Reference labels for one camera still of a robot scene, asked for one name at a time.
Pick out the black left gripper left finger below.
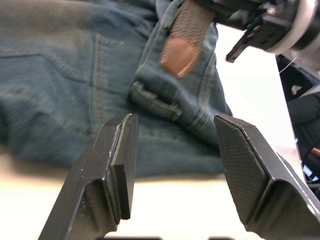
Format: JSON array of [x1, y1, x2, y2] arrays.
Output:
[[38, 113, 140, 240]]

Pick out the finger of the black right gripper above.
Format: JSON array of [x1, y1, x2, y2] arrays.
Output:
[[225, 27, 255, 64], [194, 0, 263, 31]]

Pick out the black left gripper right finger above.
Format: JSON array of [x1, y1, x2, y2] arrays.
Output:
[[214, 114, 320, 240]]

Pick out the braided belt with brown tip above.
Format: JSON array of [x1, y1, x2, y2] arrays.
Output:
[[158, 0, 216, 79]]

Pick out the blue denim shorts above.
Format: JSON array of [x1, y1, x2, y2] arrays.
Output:
[[0, 0, 234, 179]]

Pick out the dark robot torso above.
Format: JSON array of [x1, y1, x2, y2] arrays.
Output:
[[275, 54, 320, 198]]

